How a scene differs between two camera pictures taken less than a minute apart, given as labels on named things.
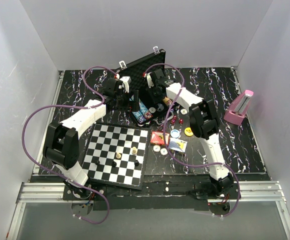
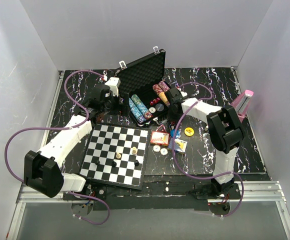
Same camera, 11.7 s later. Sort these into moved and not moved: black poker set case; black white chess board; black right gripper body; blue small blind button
Moved: black right gripper body
Not moved: black poker set case; black white chess board; blue small blind button
